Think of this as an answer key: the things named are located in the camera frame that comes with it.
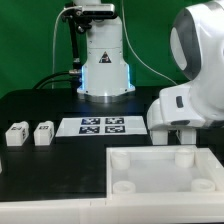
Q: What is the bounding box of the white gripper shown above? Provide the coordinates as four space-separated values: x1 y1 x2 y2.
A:
147 83 205 145

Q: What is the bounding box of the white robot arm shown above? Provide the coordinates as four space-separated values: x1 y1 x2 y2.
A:
77 0 224 145

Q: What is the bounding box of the white thin cable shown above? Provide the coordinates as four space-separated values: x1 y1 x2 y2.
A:
51 5 81 90

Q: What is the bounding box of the silver overhead camera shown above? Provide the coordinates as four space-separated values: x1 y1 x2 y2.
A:
82 4 115 18

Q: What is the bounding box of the white marker base plate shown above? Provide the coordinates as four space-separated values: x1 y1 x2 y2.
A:
56 116 147 137

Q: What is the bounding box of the white L-shaped obstacle fence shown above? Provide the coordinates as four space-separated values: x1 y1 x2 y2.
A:
0 145 224 224

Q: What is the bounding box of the white part at left edge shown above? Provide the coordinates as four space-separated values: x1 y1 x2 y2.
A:
0 158 2 174

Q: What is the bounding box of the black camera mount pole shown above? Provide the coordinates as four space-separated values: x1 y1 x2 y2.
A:
62 2 91 69

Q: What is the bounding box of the black cable bundle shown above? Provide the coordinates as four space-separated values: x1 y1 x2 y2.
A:
32 69 83 90

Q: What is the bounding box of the white square tabletop part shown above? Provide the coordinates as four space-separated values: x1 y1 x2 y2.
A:
106 145 224 199

